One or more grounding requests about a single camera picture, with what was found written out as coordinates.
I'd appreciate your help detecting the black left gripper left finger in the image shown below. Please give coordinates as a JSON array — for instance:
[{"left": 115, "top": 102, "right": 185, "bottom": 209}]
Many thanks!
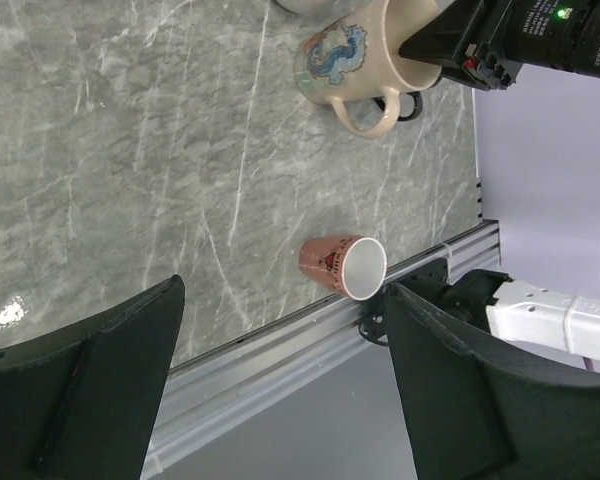
[{"left": 0, "top": 275, "right": 185, "bottom": 479}]

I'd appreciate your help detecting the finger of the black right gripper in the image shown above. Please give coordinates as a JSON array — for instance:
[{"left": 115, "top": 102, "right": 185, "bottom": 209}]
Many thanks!
[{"left": 399, "top": 0, "right": 485, "bottom": 83}]

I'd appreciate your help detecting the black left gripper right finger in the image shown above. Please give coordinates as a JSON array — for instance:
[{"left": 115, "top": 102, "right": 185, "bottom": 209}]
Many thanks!
[{"left": 384, "top": 285, "right": 600, "bottom": 479}]

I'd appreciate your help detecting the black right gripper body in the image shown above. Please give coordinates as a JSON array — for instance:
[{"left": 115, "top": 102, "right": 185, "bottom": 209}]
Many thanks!
[{"left": 452, "top": 1, "right": 600, "bottom": 91}]

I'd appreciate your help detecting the tall beige dragon mug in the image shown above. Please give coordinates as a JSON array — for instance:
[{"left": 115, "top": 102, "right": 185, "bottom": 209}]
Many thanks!
[{"left": 293, "top": 0, "right": 442, "bottom": 139}]

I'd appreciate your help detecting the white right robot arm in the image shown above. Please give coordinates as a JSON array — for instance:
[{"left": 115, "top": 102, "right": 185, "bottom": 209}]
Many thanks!
[{"left": 399, "top": 1, "right": 600, "bottom": 362}]

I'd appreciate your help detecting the aluminium front rail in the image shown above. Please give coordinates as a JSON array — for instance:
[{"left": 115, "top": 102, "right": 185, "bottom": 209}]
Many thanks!
[{"left": 139, "top": 219, "right": 501, "bottom": 476}]

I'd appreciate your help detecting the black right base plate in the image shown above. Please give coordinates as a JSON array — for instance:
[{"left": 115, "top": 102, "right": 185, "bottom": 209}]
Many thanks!
[{"left": 358, "top": 258, "right": 450, "bottom": 347}]

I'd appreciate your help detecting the pink cup with red handle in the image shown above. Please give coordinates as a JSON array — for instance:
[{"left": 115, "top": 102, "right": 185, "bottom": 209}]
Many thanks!
[{"left": 299, "top": 235, "right": 388, "bottom": 301}]

